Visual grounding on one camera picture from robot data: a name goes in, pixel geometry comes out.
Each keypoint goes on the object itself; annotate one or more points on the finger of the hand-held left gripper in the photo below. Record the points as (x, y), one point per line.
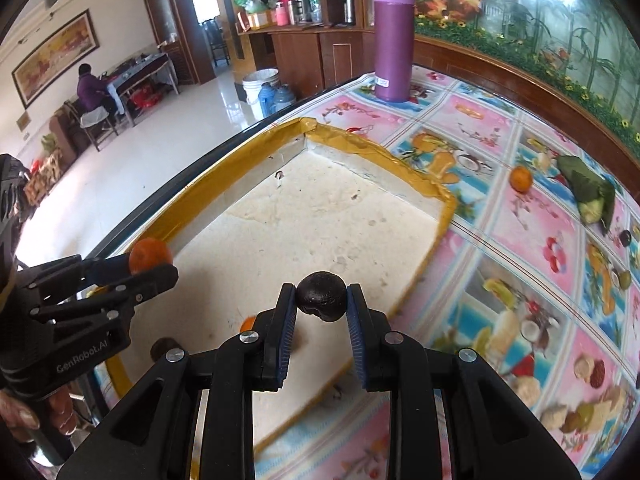
(145, 285)
(75, 267)

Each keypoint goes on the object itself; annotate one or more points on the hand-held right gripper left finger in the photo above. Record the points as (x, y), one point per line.
(285, 332)

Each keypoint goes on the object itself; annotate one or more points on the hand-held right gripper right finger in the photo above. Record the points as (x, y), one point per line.
(357, 340)

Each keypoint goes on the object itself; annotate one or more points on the dark purple passion fruit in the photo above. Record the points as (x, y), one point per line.
(321, 296)

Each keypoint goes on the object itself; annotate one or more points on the white foam tray yellow tape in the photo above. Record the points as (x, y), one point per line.
(310, 220)

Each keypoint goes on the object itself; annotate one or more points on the person's left hand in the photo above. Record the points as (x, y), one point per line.
(17, 417)

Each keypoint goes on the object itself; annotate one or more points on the dark brown round fruit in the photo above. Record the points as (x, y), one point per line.
(164, 347)

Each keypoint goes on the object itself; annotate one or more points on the fruit print tablecloth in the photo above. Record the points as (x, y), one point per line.
(525, 232)

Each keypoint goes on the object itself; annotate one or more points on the long table with cloth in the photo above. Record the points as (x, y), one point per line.
(142, 71)

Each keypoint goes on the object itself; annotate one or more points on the blue water jug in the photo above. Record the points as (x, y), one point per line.
(284, 98)
(266, 102)

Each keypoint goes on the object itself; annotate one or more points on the small orange mandarin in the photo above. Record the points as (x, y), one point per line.
(520, 179)

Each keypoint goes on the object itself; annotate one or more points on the white plastic bucket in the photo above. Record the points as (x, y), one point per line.
(260, 85)

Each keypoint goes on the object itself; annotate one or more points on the dark wooden chair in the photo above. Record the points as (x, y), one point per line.
(219, 42)

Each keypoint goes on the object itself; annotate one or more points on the green leaf wrapped dumpling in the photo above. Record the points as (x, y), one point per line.
(582, 182)

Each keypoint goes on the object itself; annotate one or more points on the brown wooden cabinet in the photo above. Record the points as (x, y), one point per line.
(310, 55)

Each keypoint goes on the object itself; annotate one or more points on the small dark round fruit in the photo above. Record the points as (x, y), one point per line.
(625, 238)

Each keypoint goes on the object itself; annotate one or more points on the orange cardboard box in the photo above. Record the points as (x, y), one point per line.
(261, 20)

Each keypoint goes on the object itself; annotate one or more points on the green plastic bag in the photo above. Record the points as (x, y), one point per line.
(250, 2)

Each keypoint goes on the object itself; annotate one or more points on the purple thermos bottle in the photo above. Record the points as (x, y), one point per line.
(394, 40)

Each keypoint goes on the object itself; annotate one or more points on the pink bottle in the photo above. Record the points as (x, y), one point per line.
(281, 15)

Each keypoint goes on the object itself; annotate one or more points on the black steel flask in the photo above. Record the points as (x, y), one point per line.
(300, 0)
(348, 4)

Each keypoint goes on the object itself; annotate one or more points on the green label bottle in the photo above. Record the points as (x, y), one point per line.
(315, 7)

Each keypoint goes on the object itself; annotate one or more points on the metal frame chair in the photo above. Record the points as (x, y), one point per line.
(92, 122)

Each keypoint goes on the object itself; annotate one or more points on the framed wall painting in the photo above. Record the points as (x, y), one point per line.
(55, 57)

